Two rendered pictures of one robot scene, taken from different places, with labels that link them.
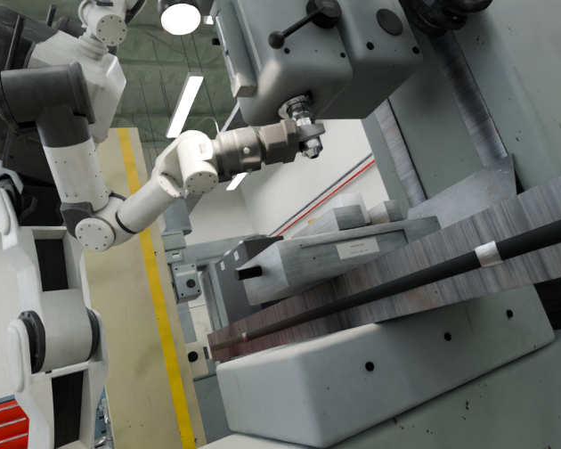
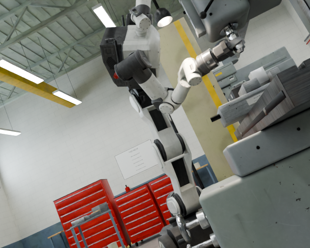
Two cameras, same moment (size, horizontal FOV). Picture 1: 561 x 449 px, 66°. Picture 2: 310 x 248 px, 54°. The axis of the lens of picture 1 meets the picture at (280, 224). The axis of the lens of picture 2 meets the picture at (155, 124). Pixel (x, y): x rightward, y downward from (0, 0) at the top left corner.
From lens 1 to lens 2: 66 cm
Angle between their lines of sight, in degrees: 35
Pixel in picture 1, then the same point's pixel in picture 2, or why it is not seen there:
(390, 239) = not seen: hidden behind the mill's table
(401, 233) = not seen: hidden behind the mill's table
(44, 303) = (160, 135)
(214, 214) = (264, 28)
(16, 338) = (155, 150)
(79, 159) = (150, 84)
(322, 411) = (239, 165)
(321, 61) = (229, 9)
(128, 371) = (217, 150)
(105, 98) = (152, 52)
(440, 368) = (294, 142)
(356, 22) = not seen: outside the picture
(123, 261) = (198, 95)
